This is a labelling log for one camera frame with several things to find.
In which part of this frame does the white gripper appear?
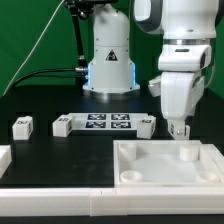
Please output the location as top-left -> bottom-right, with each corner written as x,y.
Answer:
148,72 -> 204,140

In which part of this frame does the white square tabletop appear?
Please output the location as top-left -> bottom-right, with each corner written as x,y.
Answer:
113,140 -> 224,188

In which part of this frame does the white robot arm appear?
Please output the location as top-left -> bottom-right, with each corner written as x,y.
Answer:
84,0 -> 224,140

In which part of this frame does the white left fence piece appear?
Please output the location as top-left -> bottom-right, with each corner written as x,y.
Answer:
0,145 -> 12,179

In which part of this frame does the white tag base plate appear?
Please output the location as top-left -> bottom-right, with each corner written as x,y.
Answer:
73,113 -> 147,131

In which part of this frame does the white front fence wall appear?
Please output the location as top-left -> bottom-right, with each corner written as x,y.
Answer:
0,187 -> 224,217

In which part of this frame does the black cable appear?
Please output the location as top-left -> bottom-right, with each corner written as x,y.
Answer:
12,68 -> 88,88

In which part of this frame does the white cable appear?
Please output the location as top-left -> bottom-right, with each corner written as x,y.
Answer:
2,0 -> 67,98

